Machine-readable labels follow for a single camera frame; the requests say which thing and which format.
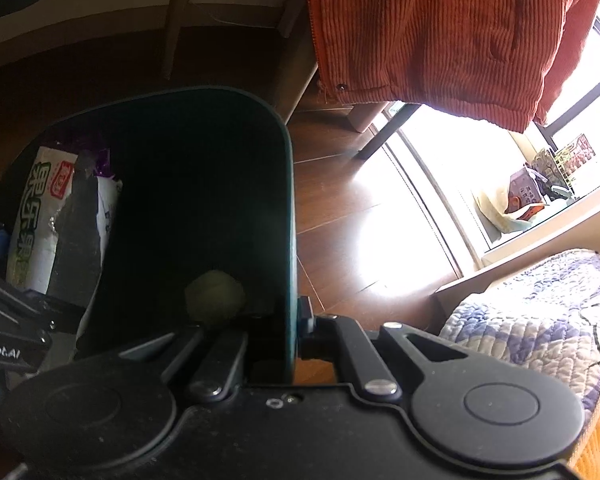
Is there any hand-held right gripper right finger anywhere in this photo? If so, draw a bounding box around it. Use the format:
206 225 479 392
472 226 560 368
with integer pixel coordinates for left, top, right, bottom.
299 295 469 405

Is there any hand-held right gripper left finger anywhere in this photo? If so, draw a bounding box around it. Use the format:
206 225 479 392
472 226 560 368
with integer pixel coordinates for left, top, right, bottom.
117 324 250 404

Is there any white snack packet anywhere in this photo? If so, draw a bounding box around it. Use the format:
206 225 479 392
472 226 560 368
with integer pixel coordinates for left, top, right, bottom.
5 144 126 311

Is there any yellow-green ball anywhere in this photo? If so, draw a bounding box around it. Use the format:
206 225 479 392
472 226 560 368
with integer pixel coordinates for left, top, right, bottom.
184 269 247 328

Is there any teal plastic bin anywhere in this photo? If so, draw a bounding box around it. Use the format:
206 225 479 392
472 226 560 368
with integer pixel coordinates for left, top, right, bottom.
0 85 302 386

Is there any black metal leg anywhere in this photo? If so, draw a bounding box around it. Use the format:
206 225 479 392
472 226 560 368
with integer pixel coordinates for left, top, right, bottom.
358 101 423 162

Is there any pale yellow cloth bag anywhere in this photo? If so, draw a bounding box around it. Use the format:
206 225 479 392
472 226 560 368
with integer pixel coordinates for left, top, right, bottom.
471 184 531 234

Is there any purple patchwork quilt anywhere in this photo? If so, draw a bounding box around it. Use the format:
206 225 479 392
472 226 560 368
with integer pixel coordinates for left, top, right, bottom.
437 247 600 413

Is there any purple printed carton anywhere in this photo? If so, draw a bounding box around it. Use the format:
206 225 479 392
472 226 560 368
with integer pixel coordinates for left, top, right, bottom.
507 165 556 221

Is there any light wooden chair leg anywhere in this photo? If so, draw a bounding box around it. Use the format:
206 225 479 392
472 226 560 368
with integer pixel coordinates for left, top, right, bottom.
159 0 202 81

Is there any green printed box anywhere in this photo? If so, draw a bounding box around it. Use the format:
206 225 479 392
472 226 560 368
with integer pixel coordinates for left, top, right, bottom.
552 133 597 181

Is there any white cable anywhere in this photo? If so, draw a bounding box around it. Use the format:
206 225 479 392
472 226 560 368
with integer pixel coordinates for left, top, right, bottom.
200 4 283 28

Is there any orange corduroy jacket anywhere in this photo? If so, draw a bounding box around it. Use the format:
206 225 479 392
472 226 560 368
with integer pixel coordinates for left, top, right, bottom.
300 0 600 134

